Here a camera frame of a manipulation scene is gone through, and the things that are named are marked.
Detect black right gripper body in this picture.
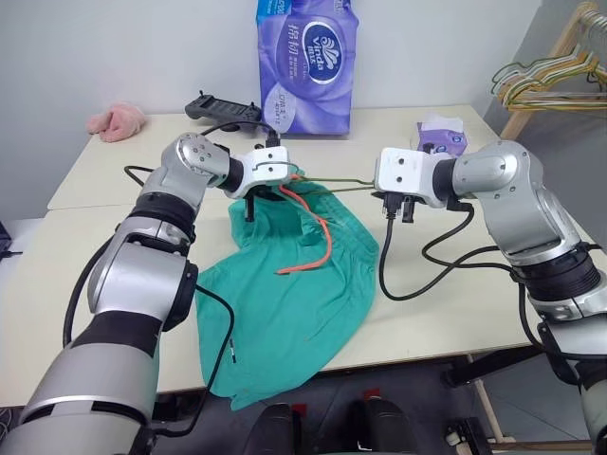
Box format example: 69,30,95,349
378,190,421,212

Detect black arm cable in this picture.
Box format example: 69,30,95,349
63,119,284,438
377,192,599,381

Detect pink cloth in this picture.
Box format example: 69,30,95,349
85,100,148,144

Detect white wire hanger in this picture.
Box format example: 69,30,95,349
489,55,607,97

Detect large purple tissue pack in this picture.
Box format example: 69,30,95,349
254,0,362,139

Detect black handheld controller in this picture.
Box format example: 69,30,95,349
183,90,263,123

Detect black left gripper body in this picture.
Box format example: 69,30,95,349
245,184,287,202

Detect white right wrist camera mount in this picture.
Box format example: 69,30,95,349
371,147,448,209

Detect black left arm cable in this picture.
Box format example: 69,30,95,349
63,119,284,438

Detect wooden hanger rack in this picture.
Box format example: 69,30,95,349
499,0,607,143

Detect small purple tissue pack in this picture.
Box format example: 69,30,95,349
415,112,469,158

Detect yellow wire hanger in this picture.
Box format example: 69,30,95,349
502,45,607,103

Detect orange drawstring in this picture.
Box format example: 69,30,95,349
276,183,334,277

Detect olive wire hanger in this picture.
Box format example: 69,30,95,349
253,159,383,195

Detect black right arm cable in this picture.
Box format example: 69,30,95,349
377,192,599,381

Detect green shorts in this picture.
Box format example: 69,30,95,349
193,181,381,411

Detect dark rounded shape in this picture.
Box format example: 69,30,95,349
245,402,296,455
349,396,414,455

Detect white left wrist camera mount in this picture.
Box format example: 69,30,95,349
221,145,293,200

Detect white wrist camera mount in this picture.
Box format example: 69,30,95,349
221,145,293,200
371,147,448,209

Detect green wire hanger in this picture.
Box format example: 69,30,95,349
506,70,607,109

